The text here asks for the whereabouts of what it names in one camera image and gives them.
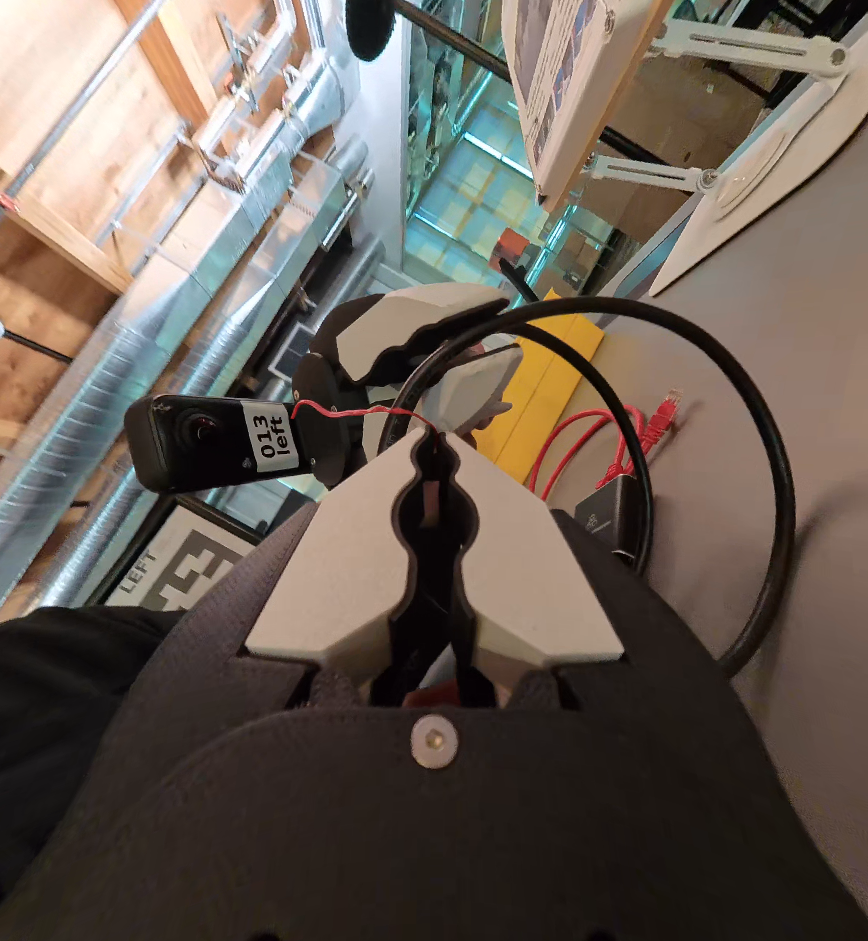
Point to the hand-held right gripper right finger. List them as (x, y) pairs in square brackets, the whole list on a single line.
[(537, 573)]

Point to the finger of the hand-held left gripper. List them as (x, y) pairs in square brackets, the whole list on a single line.
[(397, 323), (478, 389)]

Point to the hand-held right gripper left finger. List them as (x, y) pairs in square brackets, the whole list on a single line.
[(345, 573)]

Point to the yellow plastic bin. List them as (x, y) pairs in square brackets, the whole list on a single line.
[(544, 382)]

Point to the red thread scrap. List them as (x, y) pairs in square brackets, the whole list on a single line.
[(353, 412)]

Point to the person's left forearm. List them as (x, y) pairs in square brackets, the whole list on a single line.
[(37, 698)]

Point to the black ethernet adapter box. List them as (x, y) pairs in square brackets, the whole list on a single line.
[(610, 514)]

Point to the white vent grille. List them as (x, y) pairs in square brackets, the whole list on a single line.
[(290, 356)]

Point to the black office chair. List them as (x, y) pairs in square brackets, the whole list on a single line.
[(518, 278)]

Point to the framed marker poster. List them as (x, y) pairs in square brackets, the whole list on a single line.
[(184, 566)]

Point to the orange shelf box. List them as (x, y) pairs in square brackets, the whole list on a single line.
[(513, 242)]

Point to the black stand pole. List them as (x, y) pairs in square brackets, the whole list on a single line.
[(371, 29)]

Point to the printed instruction sheet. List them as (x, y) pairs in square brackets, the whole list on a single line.
[(551, 66)]

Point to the wooden document board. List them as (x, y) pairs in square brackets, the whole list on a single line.
[(614, 110)]

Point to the white document clamp plate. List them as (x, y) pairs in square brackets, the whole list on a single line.
[(595, 73)]

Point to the silver ventilation duct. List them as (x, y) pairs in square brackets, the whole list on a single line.
[(206, 367), (51, 456)]

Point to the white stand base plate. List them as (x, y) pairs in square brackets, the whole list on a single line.
[(809, 184)]

